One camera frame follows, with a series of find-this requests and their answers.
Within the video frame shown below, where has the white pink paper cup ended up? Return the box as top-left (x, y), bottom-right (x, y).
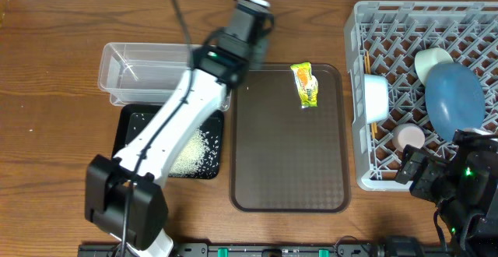
top-left (392, 123), bottom-right (425, 151)

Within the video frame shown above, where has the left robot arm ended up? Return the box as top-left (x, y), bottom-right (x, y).
top-left (85, 33), bottom-right (268, 256)

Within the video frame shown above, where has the grey dishwasher rack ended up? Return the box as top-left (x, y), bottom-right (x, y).
top-left (344, 1), bottom-right (497, 192)

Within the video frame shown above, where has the pile of white rice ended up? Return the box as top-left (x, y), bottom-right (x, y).
top-left (169, 111), bottom-right (224, 179)

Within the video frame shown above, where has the yellow green snack wrapper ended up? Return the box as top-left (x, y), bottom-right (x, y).
top-left (290, 62), bottom-right (318, 108)

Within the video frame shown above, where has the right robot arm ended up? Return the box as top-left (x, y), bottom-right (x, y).
top-left (395, 130), bottom-right (497, 256)

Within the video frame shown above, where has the clear plastic bin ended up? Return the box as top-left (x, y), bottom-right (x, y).
top-left (96, 41), bottom-right (233, 112)

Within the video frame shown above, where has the large dark blue bowl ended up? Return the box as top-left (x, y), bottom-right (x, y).
top-left (425, 63), bottom-right (486, 142)

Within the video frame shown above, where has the black plastic bin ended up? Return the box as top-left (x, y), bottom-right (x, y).
top-left (112, 104), bottom-right (224, 179)

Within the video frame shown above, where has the brown plastic serving tray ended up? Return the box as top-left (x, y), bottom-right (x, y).
top-left (230, 64), bottom-right (351, 213)

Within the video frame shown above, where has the small mint green bowl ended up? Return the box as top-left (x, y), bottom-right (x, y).
top-left (414, 48), bottom-right (454, 86)

